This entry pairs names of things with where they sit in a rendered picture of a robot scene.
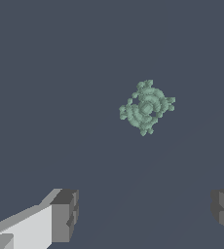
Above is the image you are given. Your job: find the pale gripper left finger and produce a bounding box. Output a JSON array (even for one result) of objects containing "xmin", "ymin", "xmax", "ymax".
[{"xmin": 0, "ymin": 188, "xmax": 80, "ymax": 249}]

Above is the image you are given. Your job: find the green ornate round object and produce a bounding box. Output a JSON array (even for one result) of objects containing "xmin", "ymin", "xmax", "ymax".
[{"xmin": 118, "ymin": 79, "xmax": 176, "ymax": 137}]

